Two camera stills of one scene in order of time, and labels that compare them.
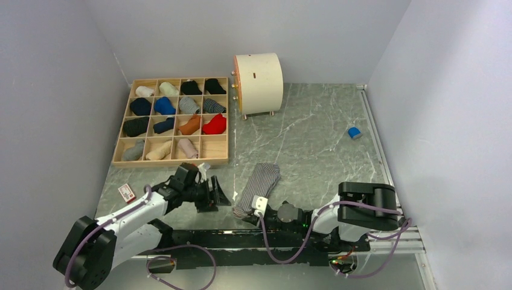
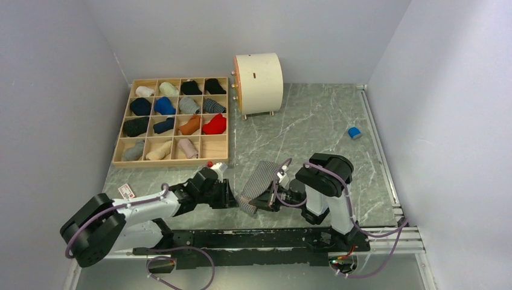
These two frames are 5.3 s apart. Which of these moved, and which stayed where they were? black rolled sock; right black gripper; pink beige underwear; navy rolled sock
Moved: right black gripper
Stayed: pink beige underwear; black rolled sock; navy rolled sock
